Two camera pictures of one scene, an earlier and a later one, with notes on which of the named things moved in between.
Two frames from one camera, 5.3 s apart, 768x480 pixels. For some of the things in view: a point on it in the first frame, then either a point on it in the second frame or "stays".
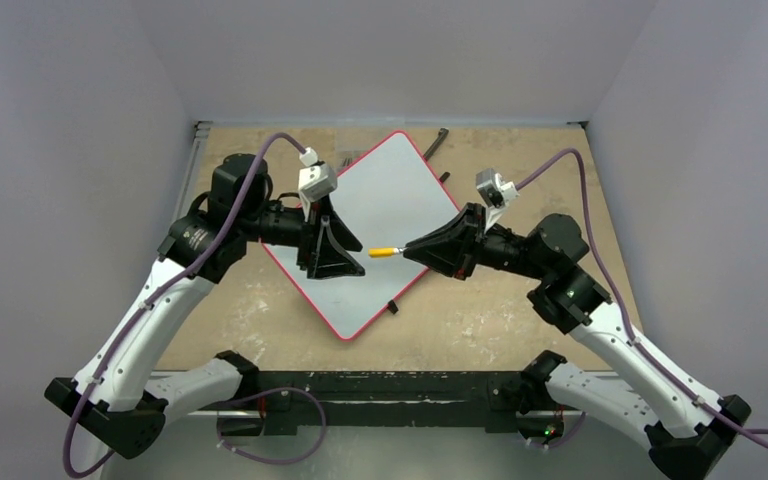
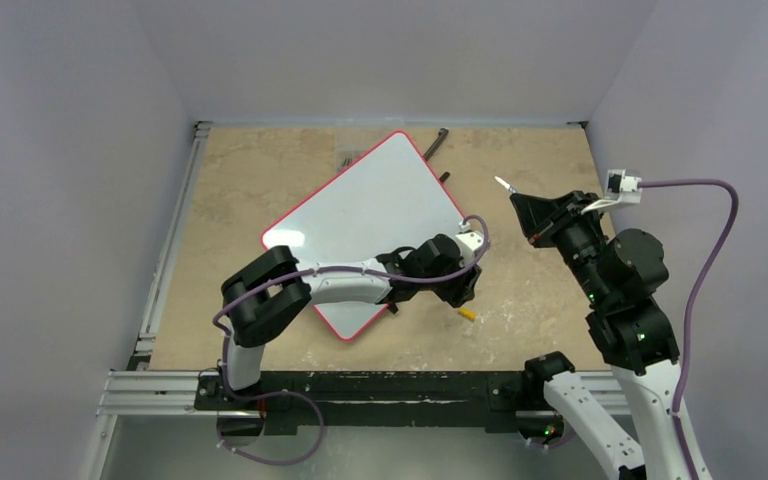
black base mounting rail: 284,398 stays
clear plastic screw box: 353,143 stays
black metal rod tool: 442,135 stays
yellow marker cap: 381,252 to 467,313
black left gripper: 322,235 to 462,290
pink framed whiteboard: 388,197 stays
